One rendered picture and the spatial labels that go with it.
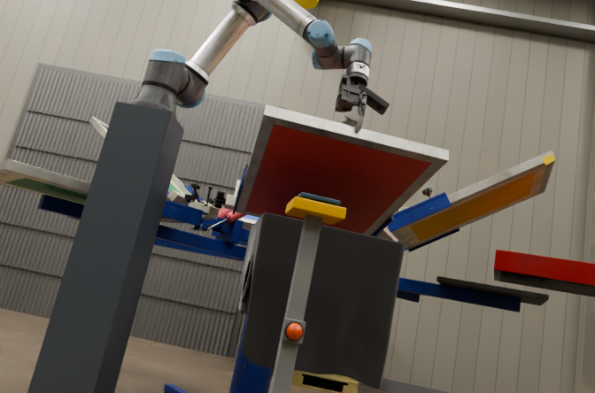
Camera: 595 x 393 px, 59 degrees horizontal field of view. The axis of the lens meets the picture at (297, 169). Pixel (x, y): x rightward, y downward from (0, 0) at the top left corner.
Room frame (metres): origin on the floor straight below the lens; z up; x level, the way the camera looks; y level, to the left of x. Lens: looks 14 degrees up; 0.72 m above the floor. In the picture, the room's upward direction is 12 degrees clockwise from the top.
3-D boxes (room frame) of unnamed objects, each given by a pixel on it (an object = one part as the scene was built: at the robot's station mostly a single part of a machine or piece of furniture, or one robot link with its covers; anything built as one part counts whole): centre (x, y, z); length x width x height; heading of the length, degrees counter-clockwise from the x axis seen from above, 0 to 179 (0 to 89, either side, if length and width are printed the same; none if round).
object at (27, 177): (2.37, 0.74, 1.05); 1.08 x 0.61 x 0.23; 127
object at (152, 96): (1.65, 0.50, 1.25); 0.15 x 0.15 x 0.10
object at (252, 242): (1.79, 0.06, 0.77); 0.46 x 0.09 x 0.36; 7
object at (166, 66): (1.65, 0.50, 1.37); 0.13 x 0.12 x 0.14; 163
